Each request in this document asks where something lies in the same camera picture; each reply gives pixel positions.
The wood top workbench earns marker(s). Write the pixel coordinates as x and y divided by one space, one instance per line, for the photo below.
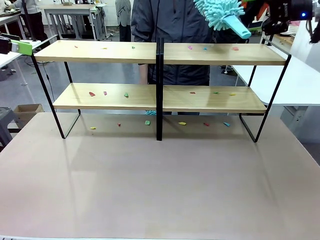
67 10

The cardboard box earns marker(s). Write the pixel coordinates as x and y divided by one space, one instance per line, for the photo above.
27 111

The large white table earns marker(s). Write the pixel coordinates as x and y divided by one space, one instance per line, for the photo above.
292 82

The person in dark grey jacket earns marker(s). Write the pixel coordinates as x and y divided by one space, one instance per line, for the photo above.
175 22

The white side table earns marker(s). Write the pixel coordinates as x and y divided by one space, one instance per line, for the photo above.
7 58

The grey metal stool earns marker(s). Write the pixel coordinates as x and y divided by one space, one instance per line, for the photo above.
7 125

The black stand pole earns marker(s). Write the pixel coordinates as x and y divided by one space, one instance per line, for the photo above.
27 22

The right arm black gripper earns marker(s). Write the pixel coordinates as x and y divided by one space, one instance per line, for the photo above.
290 10

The person in white top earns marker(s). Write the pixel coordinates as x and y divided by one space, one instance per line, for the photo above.
33 15

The wooden shelf unit black frame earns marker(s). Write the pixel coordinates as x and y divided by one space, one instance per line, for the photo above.
95 53
225 56

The teal microfibre duster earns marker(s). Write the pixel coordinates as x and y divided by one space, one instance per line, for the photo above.
150 112
220 12

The person in pale printed shirt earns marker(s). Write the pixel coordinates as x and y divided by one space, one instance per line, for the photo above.
124 15

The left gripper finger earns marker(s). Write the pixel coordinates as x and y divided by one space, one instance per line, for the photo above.
10 37
21 48

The grey cabinet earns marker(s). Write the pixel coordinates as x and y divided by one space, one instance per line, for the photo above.
302 122

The jacket person's right hand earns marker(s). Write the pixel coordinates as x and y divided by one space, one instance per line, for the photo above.
143 73

